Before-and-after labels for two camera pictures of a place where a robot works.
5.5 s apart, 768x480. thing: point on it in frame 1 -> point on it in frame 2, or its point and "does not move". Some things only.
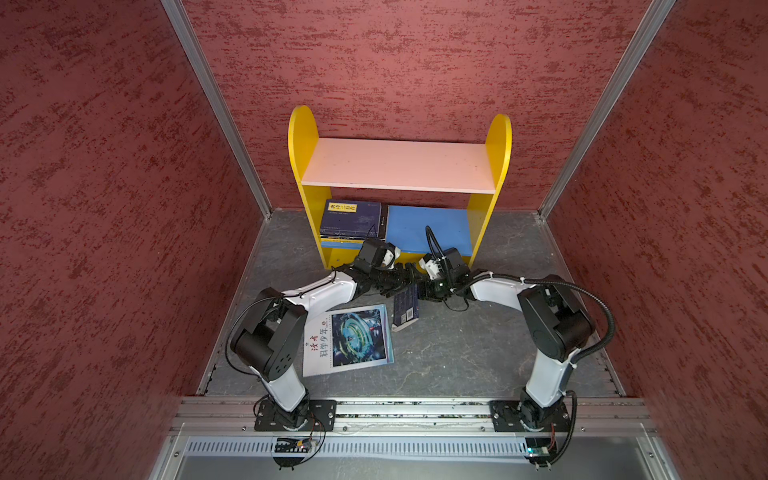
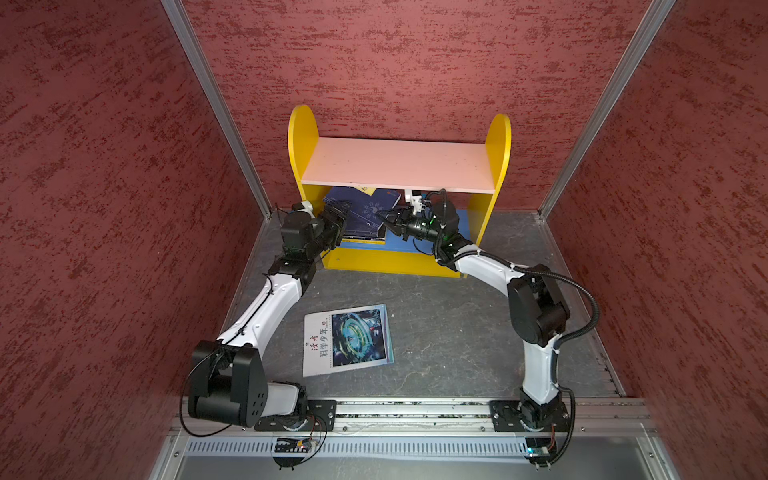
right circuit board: (538, 449) does not move
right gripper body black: (437, 289) -> (421, 226)
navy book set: (351, 219) does not move
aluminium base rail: (238, 415) does not move
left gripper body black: (391, 280) -> (326, 233)
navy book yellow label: (405, 308) -> (365, 203)
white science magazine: (345, 340) does not move
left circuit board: (293, 445) does not move
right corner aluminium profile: (607, 109) does not move
